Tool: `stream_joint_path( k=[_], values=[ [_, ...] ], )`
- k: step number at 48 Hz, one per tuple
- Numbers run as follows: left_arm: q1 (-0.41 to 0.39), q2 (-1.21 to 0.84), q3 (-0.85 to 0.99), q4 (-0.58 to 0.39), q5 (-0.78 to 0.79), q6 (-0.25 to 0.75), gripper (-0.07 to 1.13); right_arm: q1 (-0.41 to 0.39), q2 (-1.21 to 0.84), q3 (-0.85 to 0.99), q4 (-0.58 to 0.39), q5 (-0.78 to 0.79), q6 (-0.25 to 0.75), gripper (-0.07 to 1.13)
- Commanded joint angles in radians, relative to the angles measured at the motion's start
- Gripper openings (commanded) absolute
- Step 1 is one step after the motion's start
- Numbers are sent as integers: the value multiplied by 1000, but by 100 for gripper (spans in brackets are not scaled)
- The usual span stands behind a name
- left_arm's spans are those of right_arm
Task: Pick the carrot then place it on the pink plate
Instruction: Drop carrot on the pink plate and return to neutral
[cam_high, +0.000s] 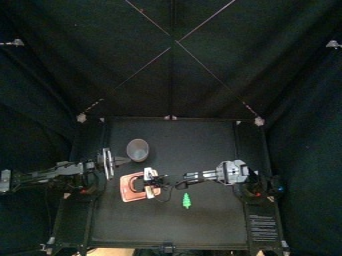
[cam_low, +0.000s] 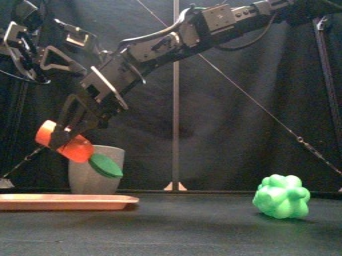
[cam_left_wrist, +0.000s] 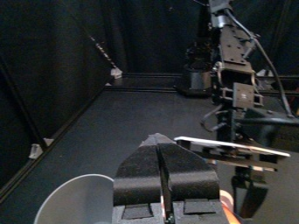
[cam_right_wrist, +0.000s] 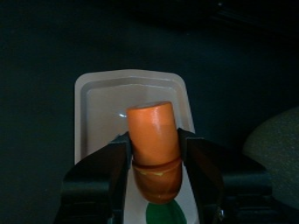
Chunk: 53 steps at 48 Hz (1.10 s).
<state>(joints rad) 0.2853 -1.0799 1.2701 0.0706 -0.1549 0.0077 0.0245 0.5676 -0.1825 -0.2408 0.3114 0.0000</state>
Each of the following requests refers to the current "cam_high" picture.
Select green toy grapes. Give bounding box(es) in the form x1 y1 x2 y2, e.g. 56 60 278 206
182 192 193 210

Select white text label sticker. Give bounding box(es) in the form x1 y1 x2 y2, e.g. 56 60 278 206
250 214 280 243

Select black cloth backdrop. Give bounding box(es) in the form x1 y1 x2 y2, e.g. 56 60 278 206
0 0 342 256

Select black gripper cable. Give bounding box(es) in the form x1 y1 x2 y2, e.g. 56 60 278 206
155 184 178 204

